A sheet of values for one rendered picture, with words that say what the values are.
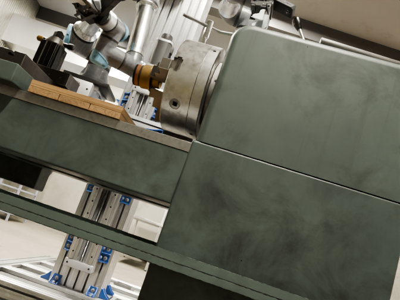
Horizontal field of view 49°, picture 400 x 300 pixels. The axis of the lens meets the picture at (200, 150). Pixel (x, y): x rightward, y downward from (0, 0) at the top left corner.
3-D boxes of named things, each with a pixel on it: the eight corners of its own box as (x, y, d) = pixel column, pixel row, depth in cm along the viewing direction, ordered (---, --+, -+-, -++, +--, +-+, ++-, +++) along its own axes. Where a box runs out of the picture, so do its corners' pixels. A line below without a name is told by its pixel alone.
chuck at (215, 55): (202, 143, 163) (227, 62, 163) (190, 135, 131) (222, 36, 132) (193, 140, 163) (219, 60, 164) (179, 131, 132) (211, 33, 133)
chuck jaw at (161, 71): (186, 77, 146) (184, 58, 135) (181, 89, 145) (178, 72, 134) (155, 68, 148) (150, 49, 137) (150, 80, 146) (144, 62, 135)
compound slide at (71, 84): (75, 96, 164) (80, 84, 166) (65, 86, 155) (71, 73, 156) (25, 81, 167) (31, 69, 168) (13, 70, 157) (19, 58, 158)
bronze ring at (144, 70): (166, 73, 155) (141, 67, 156) (163, 62, 146) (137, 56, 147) (159, 97, 153) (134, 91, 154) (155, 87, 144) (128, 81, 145)
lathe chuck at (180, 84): (193, 140, 163) (218, 60, 164) (179, 131, 132) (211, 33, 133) (171, 133, 164) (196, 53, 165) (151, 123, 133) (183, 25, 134)
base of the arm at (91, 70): (80, 85, 221) (87, 68, 223) (108, 94, 221) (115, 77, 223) (72, 74, 206) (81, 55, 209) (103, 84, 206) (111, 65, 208)
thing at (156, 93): (180, 96, 147) (172, 130, 150) (184, 96, 152) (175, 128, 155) (150, 87, 148) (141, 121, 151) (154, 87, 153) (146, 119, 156)
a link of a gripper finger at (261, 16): (249, 27, 158) (254, 12, 164) (265, 30, 157) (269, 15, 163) (250, 20, 156) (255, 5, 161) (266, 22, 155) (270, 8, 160)
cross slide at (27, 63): (69, 113, 174) (74, 102, 175) (20, 66, 132) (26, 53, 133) (28, 100, 176) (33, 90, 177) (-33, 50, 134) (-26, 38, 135)
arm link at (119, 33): (124, 47, 170) (133, 27, 170) (111, 36, 160) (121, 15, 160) (108, 40, 173) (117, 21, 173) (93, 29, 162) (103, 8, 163)
